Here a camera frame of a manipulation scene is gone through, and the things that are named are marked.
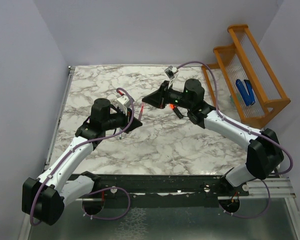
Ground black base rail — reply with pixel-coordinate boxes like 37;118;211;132
82;171;249;209

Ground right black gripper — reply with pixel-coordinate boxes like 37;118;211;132
142;81;193;110

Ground orange wooden rack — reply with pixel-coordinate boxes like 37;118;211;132
209;24;291;129

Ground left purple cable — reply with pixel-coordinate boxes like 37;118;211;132
29;87;132;227

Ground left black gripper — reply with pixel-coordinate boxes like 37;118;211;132
103;105;143;134

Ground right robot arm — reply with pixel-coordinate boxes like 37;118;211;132
142;78;284;196

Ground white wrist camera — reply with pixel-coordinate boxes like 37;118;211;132
116;95;135;116
164;65;179;88

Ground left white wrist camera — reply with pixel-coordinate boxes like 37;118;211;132
116;95;135;116

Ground black orange highlighter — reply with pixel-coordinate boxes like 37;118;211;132
169;104;184;119

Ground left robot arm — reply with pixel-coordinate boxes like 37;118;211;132
21;95;142;226

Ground pink marker pen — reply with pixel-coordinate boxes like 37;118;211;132
138;102;145;122

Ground blue stapler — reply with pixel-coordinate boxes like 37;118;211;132
235;79;256;107

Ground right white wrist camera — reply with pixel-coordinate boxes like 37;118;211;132
164;65;179;88

